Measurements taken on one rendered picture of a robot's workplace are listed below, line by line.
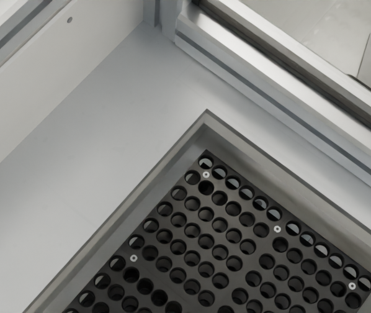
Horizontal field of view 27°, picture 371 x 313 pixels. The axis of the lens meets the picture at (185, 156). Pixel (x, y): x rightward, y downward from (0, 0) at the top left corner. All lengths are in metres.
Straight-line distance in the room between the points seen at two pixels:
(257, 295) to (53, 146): 0.20
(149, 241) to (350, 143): 0.18
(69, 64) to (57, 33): 0.05
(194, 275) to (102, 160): 0.12
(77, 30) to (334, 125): 0.20
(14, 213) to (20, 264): 0.04
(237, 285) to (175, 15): 0.22
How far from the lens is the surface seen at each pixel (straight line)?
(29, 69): 0.55
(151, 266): 0.62
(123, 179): 0.59
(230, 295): 0.62
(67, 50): 0.58
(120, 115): 0.61
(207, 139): 0.73
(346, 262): 0.64
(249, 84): 0.61
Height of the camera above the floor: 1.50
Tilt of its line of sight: 66 degrees down
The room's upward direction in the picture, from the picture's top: 8 degrees clockwise
